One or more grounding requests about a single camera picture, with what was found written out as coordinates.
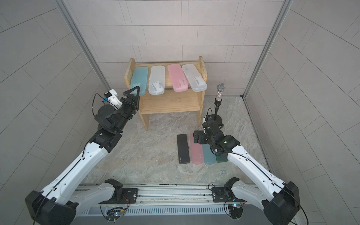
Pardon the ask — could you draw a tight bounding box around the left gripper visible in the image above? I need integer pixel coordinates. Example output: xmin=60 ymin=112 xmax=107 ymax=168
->
xmin=113 ymin=87 xmax=140 ymax=133

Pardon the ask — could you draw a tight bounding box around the pink pencil case shelf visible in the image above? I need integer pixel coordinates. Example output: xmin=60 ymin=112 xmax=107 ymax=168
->
xmin=189 ymin=133 xmax=204 ymax=165
xmin=167 ymin=64 xmax=188 ymax=92

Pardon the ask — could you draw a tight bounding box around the black pencil case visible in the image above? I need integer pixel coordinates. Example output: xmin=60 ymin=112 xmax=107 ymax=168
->
xmin=177 ymin=134 xmax=190 ymax=165

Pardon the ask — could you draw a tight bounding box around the blue-grey pencil case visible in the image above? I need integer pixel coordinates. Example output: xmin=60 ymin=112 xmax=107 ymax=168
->
xmin=202 ymin=144 xmax=217 ymax=165

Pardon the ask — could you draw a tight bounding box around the dark green pencil case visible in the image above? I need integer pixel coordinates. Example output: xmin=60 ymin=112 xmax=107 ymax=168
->
xmin=216 ymin=153 xmax=228 ymax=163

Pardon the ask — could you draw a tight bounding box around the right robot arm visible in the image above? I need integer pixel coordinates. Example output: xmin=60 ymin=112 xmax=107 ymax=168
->
xmin=193 ymin=120 xmax=303 ymax=225

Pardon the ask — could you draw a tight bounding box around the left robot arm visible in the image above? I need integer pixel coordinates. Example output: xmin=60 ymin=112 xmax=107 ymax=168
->
xmin=25 ymin=86 xmax=140 ymax=225

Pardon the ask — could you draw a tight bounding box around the light teal pencil case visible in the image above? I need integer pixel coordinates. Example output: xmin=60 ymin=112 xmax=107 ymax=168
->
xmin=130 ymin=67 xmax=149 ymax=96

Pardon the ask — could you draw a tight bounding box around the white translucent pencil case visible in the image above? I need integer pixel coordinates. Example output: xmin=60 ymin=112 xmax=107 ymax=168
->
xmin=148 ymin=66 xmax=165 ymax=95

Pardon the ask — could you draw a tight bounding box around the wooden two-tier shelf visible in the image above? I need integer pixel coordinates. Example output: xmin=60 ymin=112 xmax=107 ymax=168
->
xmin=124 ymin=58 xmax=205 ymax=131

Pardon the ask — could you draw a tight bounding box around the pink pencil case top shelf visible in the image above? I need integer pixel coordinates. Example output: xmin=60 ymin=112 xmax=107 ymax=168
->
xmin=167 ymin=64 xmax=188 ymax=92

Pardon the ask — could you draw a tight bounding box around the frosted white pencil case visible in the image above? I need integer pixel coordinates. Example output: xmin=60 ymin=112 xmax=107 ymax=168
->
xmin=182 ymin=64 xmax=207 ymax=92

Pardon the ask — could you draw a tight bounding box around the glitter microphone on stand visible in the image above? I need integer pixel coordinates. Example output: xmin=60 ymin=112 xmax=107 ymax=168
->
xmin=209 ymin=83 xmax=225 ymax=128

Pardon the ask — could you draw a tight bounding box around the right circuit board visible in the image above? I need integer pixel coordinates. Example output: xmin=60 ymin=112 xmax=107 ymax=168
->
xmin=227 ymin=203 xmax=243 ymax=220

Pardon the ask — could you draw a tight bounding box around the circuit board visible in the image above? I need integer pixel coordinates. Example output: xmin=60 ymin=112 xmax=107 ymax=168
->
xmin=106 ymin=207 xmax=125 ymax=223
xmin=227 ymin=203 xmax=243 ymax=220

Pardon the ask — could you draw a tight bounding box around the left circuit board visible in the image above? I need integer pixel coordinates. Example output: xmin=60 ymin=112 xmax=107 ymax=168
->
xmin=106 ymin=207 xmax=125 ymax=223

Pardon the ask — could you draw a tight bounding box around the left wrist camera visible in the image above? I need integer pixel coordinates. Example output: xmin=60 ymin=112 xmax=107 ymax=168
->
xmin=104 ymin=89 xmax=122 ymax=110

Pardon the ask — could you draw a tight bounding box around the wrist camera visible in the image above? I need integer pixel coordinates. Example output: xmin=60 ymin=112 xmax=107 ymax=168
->
xmin=202 ymin=115 xmax=216 ymax=128
xmin=104 ymin=89 xmax=122 ymax=110

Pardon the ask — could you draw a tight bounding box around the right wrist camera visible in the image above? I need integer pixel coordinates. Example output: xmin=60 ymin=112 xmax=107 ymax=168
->
xmin=202 ymin=115 xmax=216 ymax=128

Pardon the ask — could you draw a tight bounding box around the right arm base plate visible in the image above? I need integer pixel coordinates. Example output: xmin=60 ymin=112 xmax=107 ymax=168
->
xmin=210 ymin=187 xmax=246 ymax=203

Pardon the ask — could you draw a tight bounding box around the aluminium mounting rail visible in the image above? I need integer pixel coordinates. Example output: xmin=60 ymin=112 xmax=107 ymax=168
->
xmin=54 ymin=184 xmax=290 ymax=209

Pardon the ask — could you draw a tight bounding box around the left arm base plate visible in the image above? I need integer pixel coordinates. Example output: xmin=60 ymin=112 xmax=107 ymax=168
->
xmin=114 ymin=188 xmax=139 ymax=204

